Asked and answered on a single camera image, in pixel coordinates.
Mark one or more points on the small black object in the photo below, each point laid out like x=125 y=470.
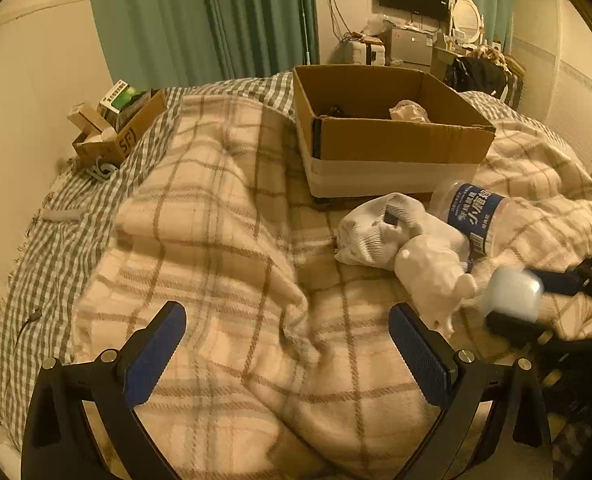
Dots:
x=335 y=109

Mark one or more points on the small beige carton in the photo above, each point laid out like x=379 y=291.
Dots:
x=83 y=117

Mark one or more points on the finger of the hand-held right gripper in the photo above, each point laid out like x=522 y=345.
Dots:
x=513 y=329
x=563 y=282

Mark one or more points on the small printed cardboard box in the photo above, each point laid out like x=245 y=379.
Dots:
x=121 y=137

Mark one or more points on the green and white carton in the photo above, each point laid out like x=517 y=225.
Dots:
x=121 y=96

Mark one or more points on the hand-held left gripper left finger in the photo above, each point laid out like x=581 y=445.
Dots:
x=157 y=347

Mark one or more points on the white pole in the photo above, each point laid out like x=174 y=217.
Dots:
x=304 y=25

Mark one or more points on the white sock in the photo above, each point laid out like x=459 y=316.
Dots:
x=376 y=232

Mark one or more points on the grey gingham bed sheet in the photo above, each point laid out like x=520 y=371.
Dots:
x=61 y=250

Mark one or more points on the crumpled plastic bag in box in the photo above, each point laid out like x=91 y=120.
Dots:
x=410 y=111

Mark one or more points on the clear bottle with blue label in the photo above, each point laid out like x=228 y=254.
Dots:
x=476 y=212

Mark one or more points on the large cardboard box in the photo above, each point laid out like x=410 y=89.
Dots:
x=391 y=147

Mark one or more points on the grey metal cabinet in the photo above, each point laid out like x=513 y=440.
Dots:
x=408 y=46

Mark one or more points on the beige plaid blanket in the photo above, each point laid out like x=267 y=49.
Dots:
x=236 y=240

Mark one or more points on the oval white framed mirror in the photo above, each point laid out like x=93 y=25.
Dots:
x=466 y=20

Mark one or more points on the black bag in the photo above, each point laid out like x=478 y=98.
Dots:
x=476 y=76

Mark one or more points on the pale blue rounded case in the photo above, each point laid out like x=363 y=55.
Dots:
x=513 y=291

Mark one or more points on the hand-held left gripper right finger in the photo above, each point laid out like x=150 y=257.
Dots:
x=420 y=355

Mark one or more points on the white plush toy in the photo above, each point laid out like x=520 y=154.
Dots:
x=433 y=275

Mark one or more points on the white appliance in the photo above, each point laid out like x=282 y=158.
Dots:
x=358 y=52

